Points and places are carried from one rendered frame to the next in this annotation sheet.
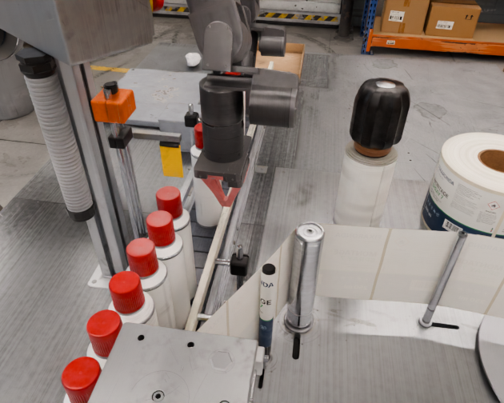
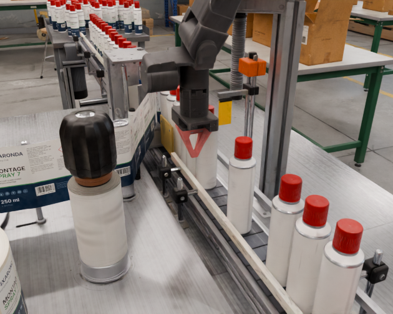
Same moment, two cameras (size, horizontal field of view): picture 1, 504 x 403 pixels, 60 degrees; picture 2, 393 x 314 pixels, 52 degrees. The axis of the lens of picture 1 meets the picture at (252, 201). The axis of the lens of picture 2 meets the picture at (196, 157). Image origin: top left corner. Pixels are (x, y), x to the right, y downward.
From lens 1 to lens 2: 122 cm
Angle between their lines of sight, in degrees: 108
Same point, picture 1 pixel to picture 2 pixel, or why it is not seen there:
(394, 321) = (63, 215)
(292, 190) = (192, 290)
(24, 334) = not seen: hidden behind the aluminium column
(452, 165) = (1, 233)
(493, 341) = not seen: outside the picture
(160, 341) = (140, 57)
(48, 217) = (370, 212)
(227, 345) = (120, 60)
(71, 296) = not seen: hidden behind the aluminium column
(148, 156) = not seen: outside the picture
